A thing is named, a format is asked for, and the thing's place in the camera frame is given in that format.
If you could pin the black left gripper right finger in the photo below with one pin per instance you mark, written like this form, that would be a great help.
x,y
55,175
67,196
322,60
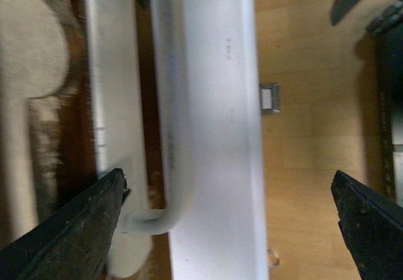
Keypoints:
x,y
371,226

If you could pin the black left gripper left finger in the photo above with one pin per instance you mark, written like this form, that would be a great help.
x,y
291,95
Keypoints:
x,y
74,242

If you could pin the wooden drawer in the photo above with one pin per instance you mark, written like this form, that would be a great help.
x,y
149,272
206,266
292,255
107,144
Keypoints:
x,y
48,154

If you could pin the white drawer handle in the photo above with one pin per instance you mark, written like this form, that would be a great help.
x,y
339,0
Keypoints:
x,y
118,125

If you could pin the black equipment base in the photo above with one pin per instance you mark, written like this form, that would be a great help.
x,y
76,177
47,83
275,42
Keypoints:
x,y
386,29

